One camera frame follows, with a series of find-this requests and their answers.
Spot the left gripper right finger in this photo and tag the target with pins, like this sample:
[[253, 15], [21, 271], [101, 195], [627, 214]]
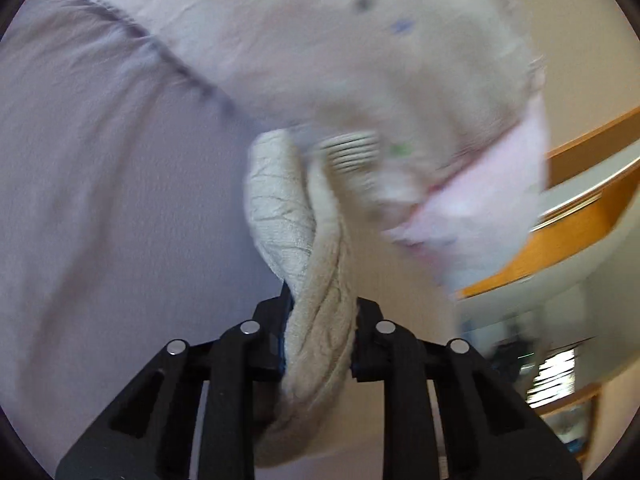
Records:
[[446, 409]]

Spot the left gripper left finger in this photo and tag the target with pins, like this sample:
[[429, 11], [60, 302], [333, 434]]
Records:
[[193, 412]]

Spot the cream cable-knit sweater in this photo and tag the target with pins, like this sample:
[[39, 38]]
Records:
[[328, 258]]

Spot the pink floral pillow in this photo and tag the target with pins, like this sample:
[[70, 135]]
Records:
[[479, 221]]

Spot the lavender bed sheet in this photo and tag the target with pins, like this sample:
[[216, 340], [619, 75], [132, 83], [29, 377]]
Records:
[[122, 217]]

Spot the white floral pillow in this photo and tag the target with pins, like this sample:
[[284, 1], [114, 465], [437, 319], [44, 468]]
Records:
[[405, 92]]

